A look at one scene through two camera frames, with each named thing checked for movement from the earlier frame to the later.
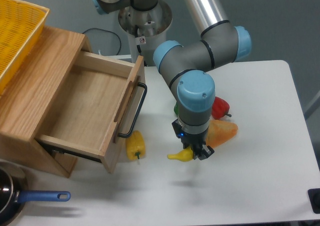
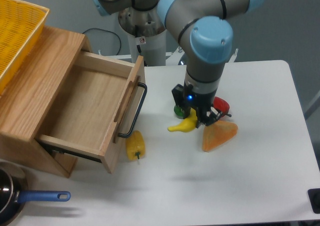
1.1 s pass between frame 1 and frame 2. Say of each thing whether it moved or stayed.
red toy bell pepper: stayed
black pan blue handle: stayed
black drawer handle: stayed
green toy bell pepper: stayed
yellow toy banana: moved
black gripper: moved
